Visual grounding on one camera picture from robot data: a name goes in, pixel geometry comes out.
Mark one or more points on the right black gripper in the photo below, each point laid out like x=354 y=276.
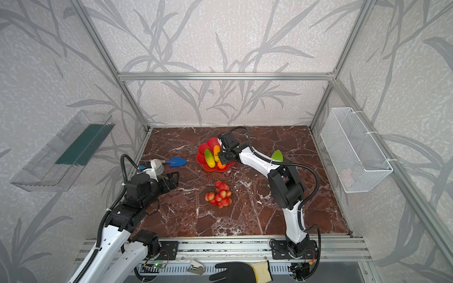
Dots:
x=226 y=154

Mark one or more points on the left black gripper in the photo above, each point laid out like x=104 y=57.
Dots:
x=168 y=181

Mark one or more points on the yellow fake corn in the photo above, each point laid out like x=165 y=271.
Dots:
x=216 y=152

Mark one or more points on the red fake grape bunch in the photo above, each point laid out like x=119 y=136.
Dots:
x=220 y=195

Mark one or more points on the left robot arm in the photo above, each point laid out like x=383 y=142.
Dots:
x=118 y=249

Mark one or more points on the red flower-shaped fruit bowl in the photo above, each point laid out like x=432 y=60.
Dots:
x=201 y=159

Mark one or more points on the black gloved hand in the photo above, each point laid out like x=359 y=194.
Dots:
x=234 y=272

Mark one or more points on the silver metal cup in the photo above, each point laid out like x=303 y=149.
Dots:
x=157 y=167

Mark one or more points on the green plastic scoop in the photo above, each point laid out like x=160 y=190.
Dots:
x=277 y=156

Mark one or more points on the green circuit board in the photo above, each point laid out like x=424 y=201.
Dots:
x=157 y=265

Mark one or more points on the small metal clip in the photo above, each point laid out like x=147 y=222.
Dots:
x=196 y=268

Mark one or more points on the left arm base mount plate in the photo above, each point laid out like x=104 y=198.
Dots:
x=168 y=251

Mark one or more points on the clear plastic wall bin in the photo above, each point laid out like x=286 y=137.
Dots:
x=57 y=166

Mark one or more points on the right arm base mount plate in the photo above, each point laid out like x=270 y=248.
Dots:
x=282 y=249

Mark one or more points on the white wire wall basket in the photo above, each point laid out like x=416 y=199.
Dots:
x=357 y=159

